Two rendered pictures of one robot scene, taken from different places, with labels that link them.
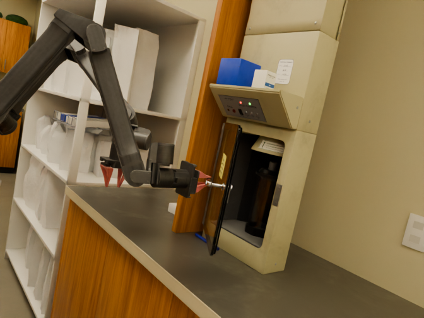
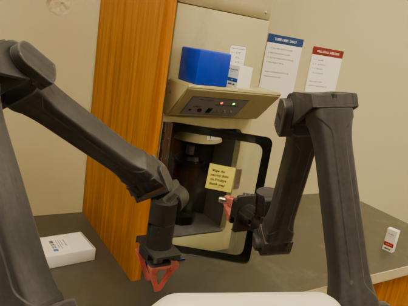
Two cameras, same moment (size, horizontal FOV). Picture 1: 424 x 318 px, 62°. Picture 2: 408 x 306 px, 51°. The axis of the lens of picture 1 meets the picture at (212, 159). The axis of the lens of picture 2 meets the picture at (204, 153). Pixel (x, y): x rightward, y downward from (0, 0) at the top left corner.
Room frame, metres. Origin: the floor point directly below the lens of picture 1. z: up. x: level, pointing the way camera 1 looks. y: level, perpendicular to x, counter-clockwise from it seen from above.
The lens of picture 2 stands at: (1.02, 1.15, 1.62)
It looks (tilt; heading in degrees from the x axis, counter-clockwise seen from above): 14 degrees down; 278
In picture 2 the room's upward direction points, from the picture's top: 9 degrees clockwise
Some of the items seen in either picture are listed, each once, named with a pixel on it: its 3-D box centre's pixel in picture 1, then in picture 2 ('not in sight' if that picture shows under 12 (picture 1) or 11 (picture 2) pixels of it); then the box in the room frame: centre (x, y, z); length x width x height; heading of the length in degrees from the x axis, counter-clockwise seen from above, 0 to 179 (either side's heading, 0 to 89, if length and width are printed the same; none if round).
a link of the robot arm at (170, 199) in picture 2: not in sight; (164, 209); (1.20, 0.32, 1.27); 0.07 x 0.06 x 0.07; 85
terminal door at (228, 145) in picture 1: (219, 182); (209, 195); (1.15, -0.04, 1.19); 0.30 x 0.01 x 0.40; 7
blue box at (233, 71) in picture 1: (238, 74); (204, 67); (1.22, -0.03, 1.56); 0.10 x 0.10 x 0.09; 41
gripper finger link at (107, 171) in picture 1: (111, 173); (157, 268); (1.19, 0.33, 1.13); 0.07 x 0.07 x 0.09; 41
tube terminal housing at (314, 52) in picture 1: (276, 151); (187, 132); (1.27, -0.22, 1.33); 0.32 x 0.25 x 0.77; 41
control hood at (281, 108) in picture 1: (250, 105); (223, 102); (1.15, -0.09, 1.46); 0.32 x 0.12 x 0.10; 41
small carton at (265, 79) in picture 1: (264, 81); (238, 76); (1.13, -0.11, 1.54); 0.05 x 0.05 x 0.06; 46
